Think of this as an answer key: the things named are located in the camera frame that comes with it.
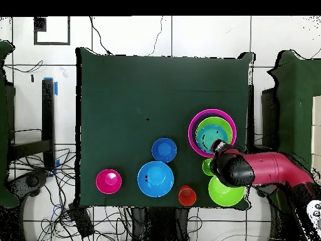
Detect white boxes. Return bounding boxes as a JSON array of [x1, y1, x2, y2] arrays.
[[310, 95, 321, 176]]

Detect dark green table cloth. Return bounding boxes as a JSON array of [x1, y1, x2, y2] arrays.
[[75, 47, 256, 210]]

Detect bundle of floor cables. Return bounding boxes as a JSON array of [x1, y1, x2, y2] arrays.
[[9, 147, 134, 241]]

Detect green-clothed side table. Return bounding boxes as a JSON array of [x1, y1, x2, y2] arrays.
[[0, 40, 19, 209], [266, 50, 321, 214]]

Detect orange cup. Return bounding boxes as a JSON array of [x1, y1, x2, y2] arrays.
[[178, 185, 197, 207]]

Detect green cup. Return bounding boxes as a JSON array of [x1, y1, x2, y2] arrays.
[[202, 158, 214, 176]]

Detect thin black floor cable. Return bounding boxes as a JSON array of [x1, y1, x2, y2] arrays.
[[89, 16, 112, 55], [147, 16, 164, 56]]

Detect black square floor frame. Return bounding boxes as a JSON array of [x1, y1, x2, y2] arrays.
[[33, 16, 71, 46]]

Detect small dark blue bowl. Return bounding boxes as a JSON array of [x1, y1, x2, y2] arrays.
[[151, 137, 178, 164]]

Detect light blue straight-sided bowl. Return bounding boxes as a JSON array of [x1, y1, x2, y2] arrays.
[[196, 124, 229, 154]]

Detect black post with blue tape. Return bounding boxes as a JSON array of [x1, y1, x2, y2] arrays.
[[8, 77, 59, 171]]

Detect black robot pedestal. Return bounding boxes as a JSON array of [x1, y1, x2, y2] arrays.
[[130, 206, 191, 241]]

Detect black power adapter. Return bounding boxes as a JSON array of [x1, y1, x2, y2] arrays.
[[68, 203, 96, 239]]

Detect green bowl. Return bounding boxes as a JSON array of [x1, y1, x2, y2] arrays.
[[196, 116, 233, 154], [208, 175, 246, 207]]

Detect small pink bowl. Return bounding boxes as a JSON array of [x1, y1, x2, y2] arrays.
[[95, 168, 123, 195]]

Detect large pink bowl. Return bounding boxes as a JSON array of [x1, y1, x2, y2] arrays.
[[187, 108, 237, 158]]

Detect large blue bowl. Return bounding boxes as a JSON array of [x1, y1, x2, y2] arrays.
[[137, 161, 175, 198]]

